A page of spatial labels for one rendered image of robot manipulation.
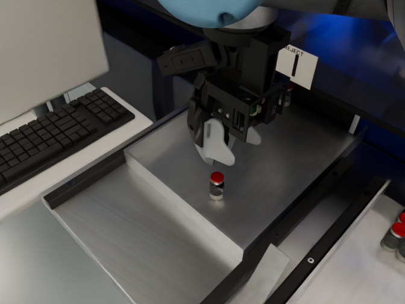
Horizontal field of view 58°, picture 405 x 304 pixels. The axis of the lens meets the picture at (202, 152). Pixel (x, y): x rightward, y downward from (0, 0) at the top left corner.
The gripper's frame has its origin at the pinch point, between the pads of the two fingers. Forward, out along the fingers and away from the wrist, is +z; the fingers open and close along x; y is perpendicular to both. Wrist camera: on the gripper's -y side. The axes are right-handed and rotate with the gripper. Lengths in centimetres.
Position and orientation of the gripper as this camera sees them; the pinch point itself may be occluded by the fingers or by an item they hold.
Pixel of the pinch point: (215, 149)
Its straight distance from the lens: 51.2
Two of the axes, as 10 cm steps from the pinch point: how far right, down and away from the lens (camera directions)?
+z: -0.1, 7.0, 7.1
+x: 7.0, -5.0, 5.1
